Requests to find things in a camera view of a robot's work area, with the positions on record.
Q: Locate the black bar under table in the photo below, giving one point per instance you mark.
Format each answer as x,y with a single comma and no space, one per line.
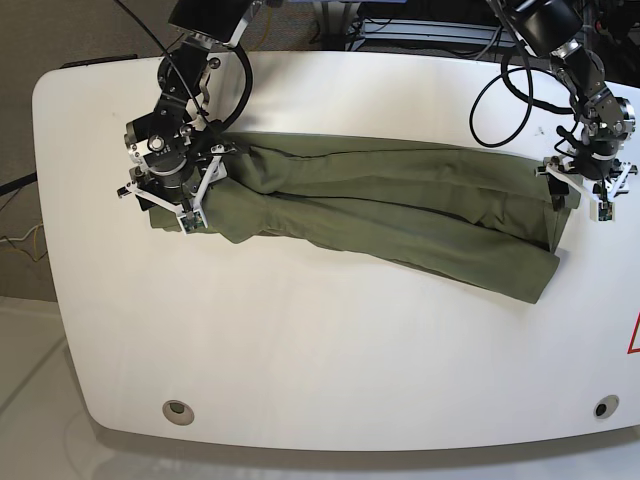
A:
17,184

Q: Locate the grey metal frame rail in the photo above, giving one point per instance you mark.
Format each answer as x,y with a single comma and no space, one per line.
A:
458,39

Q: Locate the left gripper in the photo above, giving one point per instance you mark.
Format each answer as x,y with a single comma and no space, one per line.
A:
595,178

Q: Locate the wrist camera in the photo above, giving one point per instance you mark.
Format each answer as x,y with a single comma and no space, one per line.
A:
192,221
602,211

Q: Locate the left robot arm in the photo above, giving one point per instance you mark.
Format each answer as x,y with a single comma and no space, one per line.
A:
550,30

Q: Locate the right table cable grommet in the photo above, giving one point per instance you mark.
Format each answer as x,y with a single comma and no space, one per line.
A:
606,407

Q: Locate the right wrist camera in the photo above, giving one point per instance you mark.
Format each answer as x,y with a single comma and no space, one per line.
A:
192,221

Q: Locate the olive green T-shirt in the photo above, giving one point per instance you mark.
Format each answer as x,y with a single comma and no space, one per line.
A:
480,218

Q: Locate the grey metal table leg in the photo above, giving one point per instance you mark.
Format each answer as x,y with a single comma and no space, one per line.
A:
334,19

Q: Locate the table cable grommet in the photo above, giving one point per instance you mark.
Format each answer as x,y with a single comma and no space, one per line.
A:
606,407
178,413

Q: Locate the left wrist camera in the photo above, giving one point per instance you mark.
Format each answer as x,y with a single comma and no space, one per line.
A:
602,211

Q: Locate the left table cable grommet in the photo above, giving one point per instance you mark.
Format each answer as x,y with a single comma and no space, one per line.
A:
178,413

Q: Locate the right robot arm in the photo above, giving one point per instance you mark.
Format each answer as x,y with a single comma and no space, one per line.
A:
177,149

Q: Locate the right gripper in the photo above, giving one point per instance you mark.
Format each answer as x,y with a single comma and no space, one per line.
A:
181,186

